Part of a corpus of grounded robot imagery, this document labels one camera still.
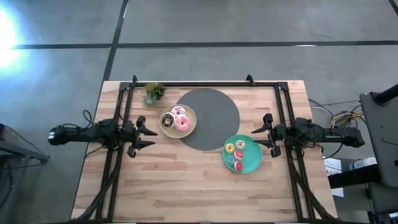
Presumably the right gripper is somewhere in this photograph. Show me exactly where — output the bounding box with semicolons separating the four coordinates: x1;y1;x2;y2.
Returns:
251;113;286;158

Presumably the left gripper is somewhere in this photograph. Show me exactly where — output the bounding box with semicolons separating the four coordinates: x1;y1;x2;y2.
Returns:
123;115;159;159

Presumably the large chocolate iced donut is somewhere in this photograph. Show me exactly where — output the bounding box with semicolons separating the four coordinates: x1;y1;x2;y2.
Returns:
160;112;177;129

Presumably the cream plate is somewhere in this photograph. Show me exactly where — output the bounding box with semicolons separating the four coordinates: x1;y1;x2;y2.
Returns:
159;103;198;139

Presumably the orange donut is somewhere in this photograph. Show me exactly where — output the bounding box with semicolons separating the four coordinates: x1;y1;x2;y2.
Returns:
174;114;191;133
170;105;187;118

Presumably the teal plate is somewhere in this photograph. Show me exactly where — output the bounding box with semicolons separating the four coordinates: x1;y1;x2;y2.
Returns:
221;134;264;175

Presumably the small pale green plant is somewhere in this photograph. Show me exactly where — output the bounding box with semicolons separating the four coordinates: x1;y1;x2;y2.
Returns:
142;95;158;107

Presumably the small spiky green plant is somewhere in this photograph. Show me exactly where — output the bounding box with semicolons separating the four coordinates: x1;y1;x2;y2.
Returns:
144;82;168;99

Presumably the grey round placemat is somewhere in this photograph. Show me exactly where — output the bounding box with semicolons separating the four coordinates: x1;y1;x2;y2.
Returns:
175;88;241;152

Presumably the white paper sheet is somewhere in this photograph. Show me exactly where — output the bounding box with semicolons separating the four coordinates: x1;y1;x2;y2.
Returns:
322;156;345;198

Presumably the black shelf board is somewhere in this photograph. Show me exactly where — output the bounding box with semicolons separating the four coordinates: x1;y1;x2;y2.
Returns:
328;164;382;189

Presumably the white bottle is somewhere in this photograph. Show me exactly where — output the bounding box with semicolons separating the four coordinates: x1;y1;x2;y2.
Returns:
348;157;377;170

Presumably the black pole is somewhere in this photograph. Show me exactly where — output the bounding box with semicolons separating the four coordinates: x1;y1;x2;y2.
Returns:
373;83;398;105

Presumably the black aluminium table frame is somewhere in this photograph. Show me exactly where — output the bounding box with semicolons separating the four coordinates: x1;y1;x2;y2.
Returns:
70;74;338;222

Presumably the loose cable bundle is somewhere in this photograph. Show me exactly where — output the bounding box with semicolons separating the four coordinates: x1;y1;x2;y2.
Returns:
307;98;364;138

